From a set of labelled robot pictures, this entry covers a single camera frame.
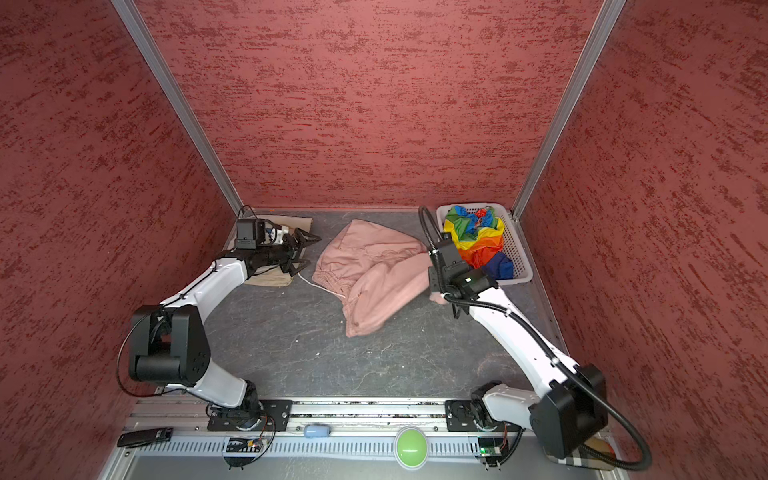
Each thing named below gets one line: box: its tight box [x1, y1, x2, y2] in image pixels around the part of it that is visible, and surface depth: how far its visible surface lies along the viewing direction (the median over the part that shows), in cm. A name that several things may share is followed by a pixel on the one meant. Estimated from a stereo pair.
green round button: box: [394, 426, 429, 471], surface depth 70 cm
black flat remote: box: [118, 427, 173, 447], surface depth 70 cm
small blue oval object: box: [304, 424, 331, 438], surface depth 73 cm
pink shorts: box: [312, 219, 447, 336], surface depth 98 cm
